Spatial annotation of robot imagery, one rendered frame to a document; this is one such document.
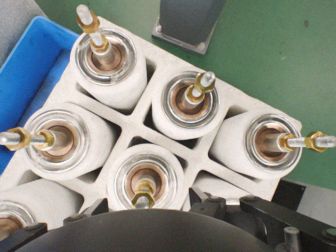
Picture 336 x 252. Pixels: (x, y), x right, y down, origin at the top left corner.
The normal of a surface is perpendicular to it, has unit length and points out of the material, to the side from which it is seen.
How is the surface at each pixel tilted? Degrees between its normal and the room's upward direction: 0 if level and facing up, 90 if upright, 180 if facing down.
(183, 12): 90
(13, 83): 88
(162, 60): 0
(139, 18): 0
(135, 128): 0
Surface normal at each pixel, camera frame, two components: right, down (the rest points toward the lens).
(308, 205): -0.89, -0.46
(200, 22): -0.34, 0.93
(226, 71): 0.07, -0.10
